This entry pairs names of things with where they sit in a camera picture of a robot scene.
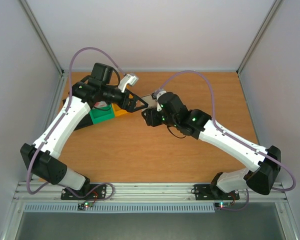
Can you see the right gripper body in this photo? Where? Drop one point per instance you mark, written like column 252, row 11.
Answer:
column 148, row 116

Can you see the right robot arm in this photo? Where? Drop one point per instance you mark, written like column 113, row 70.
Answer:
column 261, row 163

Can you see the black plastic bin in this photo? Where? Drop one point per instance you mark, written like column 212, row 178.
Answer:
column 83, row 122

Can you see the aluminium front rail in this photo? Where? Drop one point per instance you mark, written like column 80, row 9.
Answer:
column 153, row 193

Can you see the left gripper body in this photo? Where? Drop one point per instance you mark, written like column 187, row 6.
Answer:
column 124, row 105

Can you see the beige card holder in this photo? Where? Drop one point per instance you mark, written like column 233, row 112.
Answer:
column 152, row 103

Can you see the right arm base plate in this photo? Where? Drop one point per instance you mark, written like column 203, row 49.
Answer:
column 203, row 192

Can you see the green plastic bin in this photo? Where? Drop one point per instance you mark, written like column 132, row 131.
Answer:
column 99, row 115

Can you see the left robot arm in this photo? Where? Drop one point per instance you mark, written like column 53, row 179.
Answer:
column 42, row 157

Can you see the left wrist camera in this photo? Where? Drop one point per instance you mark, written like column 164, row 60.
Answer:
column 130, row 79

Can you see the yellow plastic bin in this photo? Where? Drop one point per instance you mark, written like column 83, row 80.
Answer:
column 118, row 112

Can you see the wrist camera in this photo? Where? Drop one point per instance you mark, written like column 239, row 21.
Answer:
column 130, row 79
column 156, row 95

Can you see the red card in green bin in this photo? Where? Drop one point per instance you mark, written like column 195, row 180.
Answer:
column 101, row 104

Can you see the grey slotted cable duct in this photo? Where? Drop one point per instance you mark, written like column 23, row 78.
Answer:
column 119, row 208

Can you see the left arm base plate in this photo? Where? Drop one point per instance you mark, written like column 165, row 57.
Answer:
column 88, row 192

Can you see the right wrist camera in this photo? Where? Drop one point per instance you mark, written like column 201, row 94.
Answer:
column 156, row 95

